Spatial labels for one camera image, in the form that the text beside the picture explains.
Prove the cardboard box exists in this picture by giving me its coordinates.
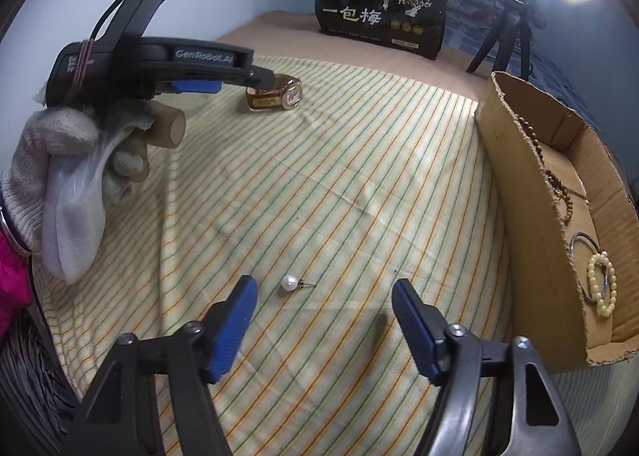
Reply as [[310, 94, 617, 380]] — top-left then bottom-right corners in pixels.
[[473, 70, 639, 368]]

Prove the tan bed mattress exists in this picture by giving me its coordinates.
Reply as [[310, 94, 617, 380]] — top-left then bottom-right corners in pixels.
[[214, 10, 496, 103]]

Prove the cream bead bracelet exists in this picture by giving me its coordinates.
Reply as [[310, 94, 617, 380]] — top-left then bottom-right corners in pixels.
[[586, 251, 618, 319]]

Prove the pearl earring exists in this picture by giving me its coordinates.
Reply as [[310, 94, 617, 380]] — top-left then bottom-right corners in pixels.
[[280, 274, 318, 295]]

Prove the person's left hand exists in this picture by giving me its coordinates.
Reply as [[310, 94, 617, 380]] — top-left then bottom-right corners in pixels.
[[1, 103, 153, 254]]

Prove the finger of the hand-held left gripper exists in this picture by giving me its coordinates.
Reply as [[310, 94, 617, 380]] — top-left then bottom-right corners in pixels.
[[220, 65, 277, 90], [157, 79, 222, 94]]

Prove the silver wrist bangle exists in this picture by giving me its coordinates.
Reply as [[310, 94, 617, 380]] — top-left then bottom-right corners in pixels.
[[0, 207, 42, 257]]

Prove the striped cloth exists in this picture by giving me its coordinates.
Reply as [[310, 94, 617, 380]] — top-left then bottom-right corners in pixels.
[[30, 54, 639, 456]]

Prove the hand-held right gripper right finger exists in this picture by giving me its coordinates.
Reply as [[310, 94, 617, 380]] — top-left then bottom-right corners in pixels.
[[392, 279, 582, 456]]

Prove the translucent plastic bag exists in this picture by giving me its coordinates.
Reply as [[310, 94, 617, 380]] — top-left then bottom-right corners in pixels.
[[41, 129, 121, 285]]

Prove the brown bead necklace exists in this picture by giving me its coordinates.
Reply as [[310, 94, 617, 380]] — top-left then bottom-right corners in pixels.
[[516, 115, 576, 226]]

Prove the black tripod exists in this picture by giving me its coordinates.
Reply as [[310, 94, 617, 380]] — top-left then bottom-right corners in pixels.
[[465, 0, 536, 75]]

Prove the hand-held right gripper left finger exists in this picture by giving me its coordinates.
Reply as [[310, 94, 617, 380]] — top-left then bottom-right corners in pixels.
[[60, 275, 259, 456]]

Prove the gold wristwatch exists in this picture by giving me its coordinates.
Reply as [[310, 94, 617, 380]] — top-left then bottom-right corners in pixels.
[[244, 72, 304, 112]]

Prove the black snack bag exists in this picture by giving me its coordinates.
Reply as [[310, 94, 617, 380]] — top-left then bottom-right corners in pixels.
[[316, 0, 451, 62]]

